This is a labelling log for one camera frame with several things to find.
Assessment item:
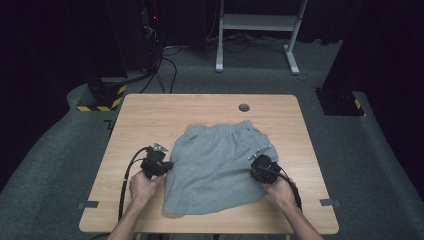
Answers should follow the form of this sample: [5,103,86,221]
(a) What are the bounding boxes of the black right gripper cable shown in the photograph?
[277,164,304,213]

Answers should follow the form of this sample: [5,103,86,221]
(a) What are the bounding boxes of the black floor cables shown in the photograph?
[139,46,178,95]

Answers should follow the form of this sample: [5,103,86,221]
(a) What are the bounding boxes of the black yellow striped stand base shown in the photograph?
[76,77,129,113]

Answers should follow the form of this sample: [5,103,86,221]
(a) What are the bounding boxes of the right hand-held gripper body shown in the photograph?
[247,145,283,185]

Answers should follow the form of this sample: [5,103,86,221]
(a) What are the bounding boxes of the person's right hand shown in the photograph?
[260,177,298,210]

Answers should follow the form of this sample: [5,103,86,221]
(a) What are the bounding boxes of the person's left hand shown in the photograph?
[128,169,167,205]

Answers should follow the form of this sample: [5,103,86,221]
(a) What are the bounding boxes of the white metal stand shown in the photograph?
[215,0,310,76]

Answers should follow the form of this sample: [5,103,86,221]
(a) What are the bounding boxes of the gray tape strip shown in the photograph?
[76,200,100,211]
[319,198,342,208]

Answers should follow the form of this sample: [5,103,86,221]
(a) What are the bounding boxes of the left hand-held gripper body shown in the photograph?
[140,142,169,180]

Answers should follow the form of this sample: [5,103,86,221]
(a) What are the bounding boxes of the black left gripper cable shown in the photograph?
[117,146,151,223]

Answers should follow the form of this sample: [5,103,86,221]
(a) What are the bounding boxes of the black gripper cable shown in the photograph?
[277,164,304,213]
[117,146,151,223]

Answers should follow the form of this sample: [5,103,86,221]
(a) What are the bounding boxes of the gray shorts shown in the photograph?
[161,119,279,216]

